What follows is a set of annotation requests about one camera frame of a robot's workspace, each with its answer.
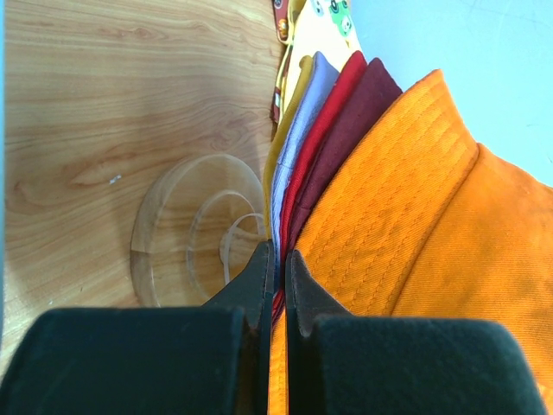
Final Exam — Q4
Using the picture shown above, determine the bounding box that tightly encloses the red bucket hat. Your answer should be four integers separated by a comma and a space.
272, 51, 366, 321

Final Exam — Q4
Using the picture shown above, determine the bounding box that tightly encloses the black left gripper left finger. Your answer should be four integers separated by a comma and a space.
1, 242, 274, 414

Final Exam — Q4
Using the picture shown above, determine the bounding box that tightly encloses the wooden hat stand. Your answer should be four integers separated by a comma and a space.
130, 154, 266, 307

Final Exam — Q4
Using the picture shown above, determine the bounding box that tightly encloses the dark maroon bucket hat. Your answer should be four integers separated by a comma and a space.
284, 57, 402, 259

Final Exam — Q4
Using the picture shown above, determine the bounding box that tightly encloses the yellow bucket hat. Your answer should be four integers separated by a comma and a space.
262, 55, 313, 240

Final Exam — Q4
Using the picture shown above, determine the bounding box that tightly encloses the orange bucket hat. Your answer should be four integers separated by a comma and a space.
267, 68, 553, 415

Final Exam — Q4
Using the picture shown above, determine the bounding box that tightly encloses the lavender bucket hat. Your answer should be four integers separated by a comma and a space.
269, 52, 339, 262

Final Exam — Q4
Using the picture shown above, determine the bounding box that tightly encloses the yellow cartoon print cloth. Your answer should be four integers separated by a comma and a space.
271, 0, 361, 127

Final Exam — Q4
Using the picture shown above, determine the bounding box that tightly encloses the light teal plastic bin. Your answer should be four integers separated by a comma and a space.
0, 0, 7, 335

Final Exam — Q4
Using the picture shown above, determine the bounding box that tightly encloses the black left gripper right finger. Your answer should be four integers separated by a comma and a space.
285, 252, 546, 414

